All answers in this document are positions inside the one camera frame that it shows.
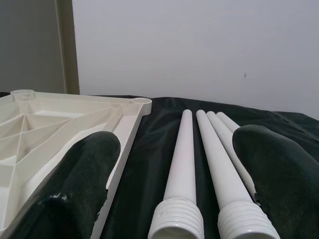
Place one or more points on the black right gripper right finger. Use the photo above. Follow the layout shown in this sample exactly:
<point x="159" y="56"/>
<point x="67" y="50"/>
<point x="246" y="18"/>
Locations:
<point x="281" y="179"/>

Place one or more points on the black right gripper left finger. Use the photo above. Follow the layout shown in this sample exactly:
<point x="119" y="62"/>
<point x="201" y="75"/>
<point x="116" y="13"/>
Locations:
<point x="74" y="186"/>

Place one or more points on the white tapered plastic table leg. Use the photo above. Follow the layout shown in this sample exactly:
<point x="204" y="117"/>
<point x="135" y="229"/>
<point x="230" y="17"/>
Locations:
<point x="228" y="122"/>
<point x="219" y="129"/>
<point x="179" y="161"/>
<point x="220" y="161"/>

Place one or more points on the white plastic ribbed table top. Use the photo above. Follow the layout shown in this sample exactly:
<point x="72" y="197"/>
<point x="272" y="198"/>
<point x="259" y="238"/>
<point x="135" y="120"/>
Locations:
<point x="37" y="117"/>

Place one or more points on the black table cloth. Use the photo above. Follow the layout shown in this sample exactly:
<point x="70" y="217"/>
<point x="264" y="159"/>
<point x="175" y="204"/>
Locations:
<point x="154" y="149"/>

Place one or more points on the beige door frame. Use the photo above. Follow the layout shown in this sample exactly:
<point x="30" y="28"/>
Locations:
<point x="67" y="49"/>

